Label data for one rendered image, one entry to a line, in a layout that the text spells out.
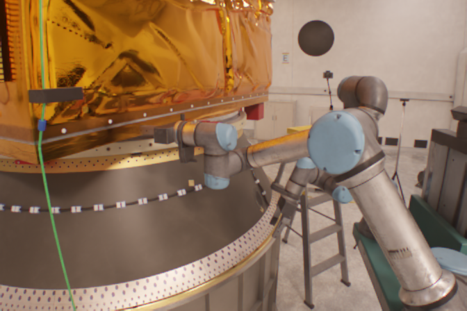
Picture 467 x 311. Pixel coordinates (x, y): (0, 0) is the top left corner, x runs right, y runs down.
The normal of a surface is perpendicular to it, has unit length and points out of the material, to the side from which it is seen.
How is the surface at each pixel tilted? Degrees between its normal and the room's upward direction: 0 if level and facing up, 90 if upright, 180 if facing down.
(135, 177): 62
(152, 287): 43
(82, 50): 90
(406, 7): 90
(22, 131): 90
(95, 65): 80
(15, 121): 94
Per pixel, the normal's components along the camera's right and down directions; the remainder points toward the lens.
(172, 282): 0.36, -0.60
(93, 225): 0.27, -0.29
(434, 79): -0.36, 0.19
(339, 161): -0.70, 0.04
